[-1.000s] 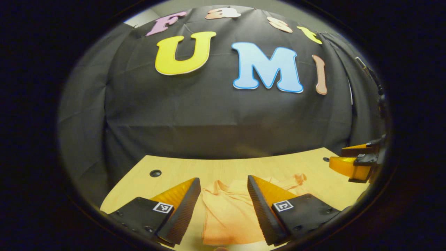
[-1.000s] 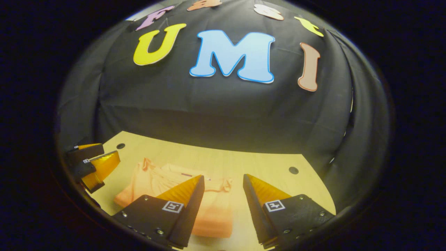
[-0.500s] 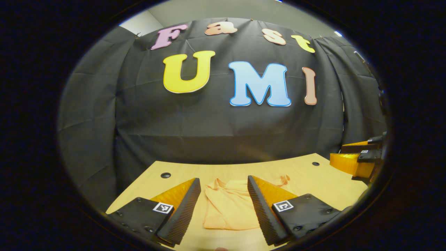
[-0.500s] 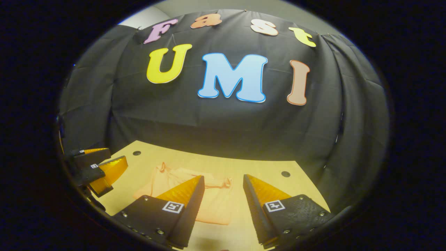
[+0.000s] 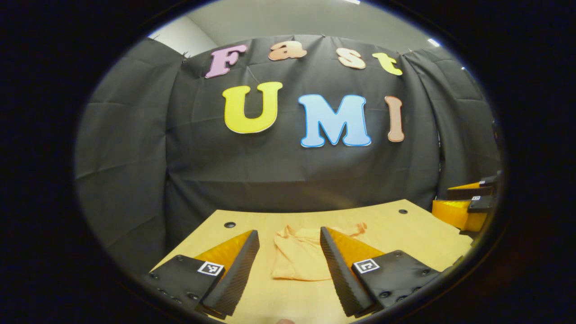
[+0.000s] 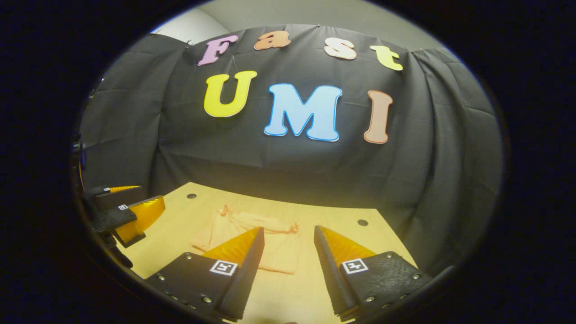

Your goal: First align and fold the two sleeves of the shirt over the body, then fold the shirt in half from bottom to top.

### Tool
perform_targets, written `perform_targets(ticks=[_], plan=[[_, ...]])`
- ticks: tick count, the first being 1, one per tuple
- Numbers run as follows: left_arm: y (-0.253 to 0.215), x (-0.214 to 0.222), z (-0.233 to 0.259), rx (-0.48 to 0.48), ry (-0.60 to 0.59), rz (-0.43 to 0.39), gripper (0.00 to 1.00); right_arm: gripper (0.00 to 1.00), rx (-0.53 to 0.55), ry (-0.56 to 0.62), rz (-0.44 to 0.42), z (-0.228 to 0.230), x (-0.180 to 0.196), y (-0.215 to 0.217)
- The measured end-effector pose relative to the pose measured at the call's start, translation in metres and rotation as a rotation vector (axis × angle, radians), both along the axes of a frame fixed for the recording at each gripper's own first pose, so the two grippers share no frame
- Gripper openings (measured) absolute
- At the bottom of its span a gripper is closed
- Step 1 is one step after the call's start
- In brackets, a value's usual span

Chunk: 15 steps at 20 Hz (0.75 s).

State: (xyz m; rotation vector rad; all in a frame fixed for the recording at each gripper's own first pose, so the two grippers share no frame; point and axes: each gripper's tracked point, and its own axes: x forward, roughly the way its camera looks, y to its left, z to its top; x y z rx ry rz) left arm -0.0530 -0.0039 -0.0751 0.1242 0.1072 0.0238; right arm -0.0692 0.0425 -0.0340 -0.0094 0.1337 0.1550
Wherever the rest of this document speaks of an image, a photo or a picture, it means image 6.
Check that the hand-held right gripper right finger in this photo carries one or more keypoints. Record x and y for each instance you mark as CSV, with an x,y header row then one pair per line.
x,y
330,274

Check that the black backdrop cloth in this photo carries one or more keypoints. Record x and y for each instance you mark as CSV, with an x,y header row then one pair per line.
x,y
279,162

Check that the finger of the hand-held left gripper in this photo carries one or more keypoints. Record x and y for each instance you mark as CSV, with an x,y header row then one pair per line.
x,y
112,218
117,197

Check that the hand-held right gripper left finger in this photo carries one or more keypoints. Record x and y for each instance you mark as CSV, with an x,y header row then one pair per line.
x,y
247,274

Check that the orange T-shirt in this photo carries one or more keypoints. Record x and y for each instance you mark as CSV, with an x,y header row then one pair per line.
x,y
279,247

